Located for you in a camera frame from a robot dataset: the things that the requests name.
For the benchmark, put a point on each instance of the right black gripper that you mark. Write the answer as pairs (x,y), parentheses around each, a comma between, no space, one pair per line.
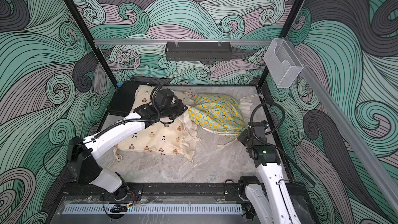
(242,136)

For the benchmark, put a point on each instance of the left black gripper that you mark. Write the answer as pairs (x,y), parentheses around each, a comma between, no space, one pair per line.
(180,107)

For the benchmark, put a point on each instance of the cream animal print pillow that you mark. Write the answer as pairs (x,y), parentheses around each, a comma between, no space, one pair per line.
(165,138)

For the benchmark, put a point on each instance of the lemon print teal pillow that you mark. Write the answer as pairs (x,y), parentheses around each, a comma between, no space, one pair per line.
(221,114)

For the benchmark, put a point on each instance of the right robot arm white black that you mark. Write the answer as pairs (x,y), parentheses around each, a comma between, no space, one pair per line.
(267,194)

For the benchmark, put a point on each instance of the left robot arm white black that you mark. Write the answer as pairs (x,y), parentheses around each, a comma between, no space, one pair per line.
(83,153)

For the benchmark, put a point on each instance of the black perforated wall tray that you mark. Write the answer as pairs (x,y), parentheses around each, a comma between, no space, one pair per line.
(203,52)

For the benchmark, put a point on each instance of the aluminium rail back wall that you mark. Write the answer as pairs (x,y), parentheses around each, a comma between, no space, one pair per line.
(142,41)

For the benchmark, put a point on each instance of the aluminium rail wall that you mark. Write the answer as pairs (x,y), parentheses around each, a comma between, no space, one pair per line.
(142,41)
(376,170)

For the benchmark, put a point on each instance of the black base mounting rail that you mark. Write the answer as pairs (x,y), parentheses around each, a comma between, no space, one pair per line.
(224,191)

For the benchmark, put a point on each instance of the clear acrylic wall holder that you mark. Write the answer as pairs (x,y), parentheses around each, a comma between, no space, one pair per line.
(283,62)

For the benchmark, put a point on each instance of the aluminium rail right wall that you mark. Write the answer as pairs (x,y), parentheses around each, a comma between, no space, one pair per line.
(376,170)

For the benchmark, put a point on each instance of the white slotted cable duct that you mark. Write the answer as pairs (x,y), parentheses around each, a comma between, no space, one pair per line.
(206,209)

